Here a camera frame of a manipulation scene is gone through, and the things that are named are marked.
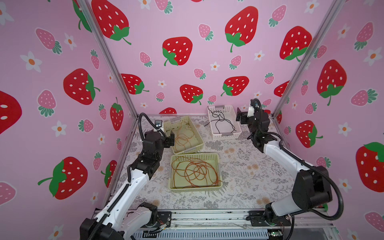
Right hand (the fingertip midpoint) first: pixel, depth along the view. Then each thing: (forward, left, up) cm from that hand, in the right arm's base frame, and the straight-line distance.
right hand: (246, 107), depth 82 cm
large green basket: (-28, +27, -31) cm, 50 cm away
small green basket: (-2, +36, -31) cm, 48 cm away
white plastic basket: (+13, +9, -31) cm, 35 cm away
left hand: (-19, +44, -3) cm, 48 cm away
